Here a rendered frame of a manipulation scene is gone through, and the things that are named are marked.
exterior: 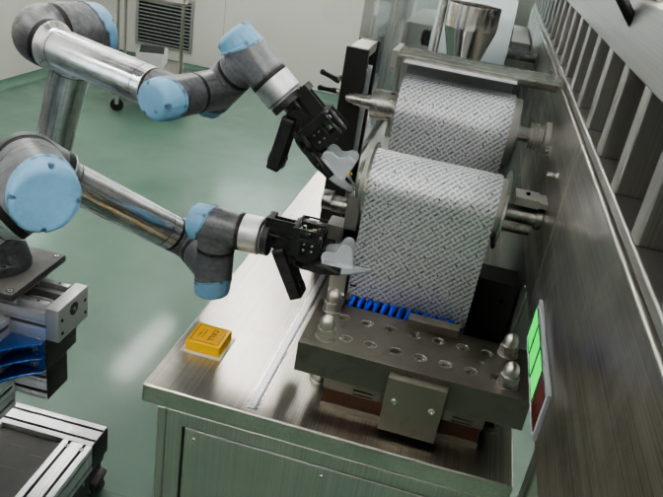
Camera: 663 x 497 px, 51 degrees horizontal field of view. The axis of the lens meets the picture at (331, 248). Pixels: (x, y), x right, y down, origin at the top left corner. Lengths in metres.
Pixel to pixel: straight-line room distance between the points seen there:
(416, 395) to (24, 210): 0.69
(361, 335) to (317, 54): 5.91
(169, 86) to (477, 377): 0.72
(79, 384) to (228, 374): 1.49
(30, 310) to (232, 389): 0.65
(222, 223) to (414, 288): 0.39
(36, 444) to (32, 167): 1.21
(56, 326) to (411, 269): 0.87
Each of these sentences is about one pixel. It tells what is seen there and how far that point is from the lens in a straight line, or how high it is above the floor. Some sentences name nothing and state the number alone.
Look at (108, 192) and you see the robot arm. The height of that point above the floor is 1.16.
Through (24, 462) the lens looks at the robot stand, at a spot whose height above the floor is 0.21.
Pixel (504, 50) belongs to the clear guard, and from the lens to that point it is 2.23.
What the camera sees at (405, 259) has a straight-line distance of 1.30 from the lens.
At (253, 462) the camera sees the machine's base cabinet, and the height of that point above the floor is 0.79.
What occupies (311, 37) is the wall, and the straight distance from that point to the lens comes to 7.02.
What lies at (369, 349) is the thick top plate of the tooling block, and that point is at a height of 1.03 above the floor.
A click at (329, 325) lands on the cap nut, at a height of 1.06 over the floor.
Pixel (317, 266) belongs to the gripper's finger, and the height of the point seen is 1.10.
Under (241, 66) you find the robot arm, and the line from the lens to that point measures 1.30.
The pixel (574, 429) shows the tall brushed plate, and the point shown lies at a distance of 0.76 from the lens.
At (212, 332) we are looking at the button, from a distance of 1.39.
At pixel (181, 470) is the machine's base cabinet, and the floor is 0.71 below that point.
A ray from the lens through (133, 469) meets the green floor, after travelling 2.42.
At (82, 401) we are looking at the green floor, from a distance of 2.68.
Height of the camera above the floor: 1.70
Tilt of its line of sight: 26 degrees down
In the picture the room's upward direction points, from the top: 10 degrees clockwise
